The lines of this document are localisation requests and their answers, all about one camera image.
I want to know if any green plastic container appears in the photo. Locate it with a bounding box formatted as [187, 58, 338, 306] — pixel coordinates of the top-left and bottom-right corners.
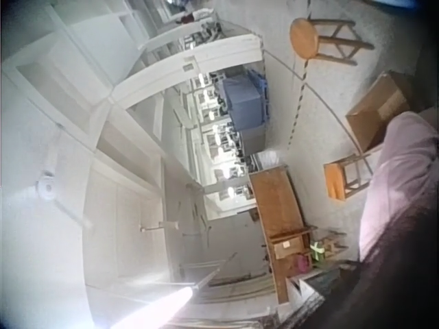
[309, 241, 326, 264]

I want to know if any blue plastic crate stack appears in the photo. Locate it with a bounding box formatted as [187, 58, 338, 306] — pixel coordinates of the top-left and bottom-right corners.
[222, 67, 270, 133]

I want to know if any square wooden stool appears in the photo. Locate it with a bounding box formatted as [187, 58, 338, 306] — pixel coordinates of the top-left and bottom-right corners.
[323, 150, 378, 202]

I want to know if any brown cardboard box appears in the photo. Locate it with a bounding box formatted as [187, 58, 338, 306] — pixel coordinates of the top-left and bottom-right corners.
[345, 71, 418, 154]

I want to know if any round wooden stool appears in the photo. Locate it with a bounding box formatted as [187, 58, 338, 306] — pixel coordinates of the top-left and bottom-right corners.
[289, 17, 375, 66]

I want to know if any long wooden table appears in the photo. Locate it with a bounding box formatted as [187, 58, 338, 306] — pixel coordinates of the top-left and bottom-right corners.
[248, 164, 318, 304]

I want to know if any small wooden stool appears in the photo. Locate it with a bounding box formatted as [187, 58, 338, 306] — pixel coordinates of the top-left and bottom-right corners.
[317, 228, 349, 262]

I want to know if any fluorescent tube light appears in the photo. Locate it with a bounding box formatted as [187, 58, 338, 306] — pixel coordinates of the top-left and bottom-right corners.
[150, 260, 237, 321]

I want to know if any striped floor tape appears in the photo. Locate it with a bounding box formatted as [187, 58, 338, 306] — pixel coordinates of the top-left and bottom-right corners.
[285, 0, 315, 151]

